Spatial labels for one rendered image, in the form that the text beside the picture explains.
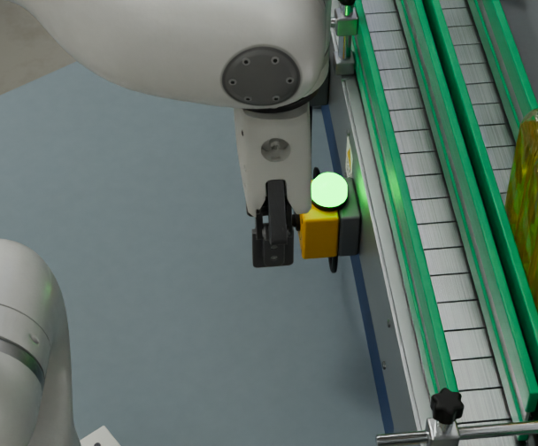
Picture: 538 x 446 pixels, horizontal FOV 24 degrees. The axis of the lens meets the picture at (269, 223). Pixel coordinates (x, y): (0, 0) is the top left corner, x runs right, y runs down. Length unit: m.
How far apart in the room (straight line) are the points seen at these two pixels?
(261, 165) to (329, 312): 0.86
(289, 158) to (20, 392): 0.36
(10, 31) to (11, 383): 2.38
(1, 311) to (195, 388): 0.56
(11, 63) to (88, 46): 2.55
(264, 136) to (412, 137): 0.67
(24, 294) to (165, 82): 0.44
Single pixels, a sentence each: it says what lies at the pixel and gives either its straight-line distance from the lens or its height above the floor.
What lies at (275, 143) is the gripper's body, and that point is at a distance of 0.90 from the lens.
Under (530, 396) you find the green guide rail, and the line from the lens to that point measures 1.22.
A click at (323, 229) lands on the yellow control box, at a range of 1.53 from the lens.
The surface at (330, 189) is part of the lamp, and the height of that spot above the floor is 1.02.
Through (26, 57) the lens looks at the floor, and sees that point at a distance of 3.35.
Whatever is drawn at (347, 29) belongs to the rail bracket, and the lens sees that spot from 1.58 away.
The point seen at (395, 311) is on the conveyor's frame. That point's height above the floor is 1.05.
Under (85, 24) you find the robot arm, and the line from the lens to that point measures 0.78.
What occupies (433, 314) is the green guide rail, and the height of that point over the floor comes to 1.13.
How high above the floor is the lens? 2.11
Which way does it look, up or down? 47 degrees down
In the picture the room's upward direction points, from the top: straight up
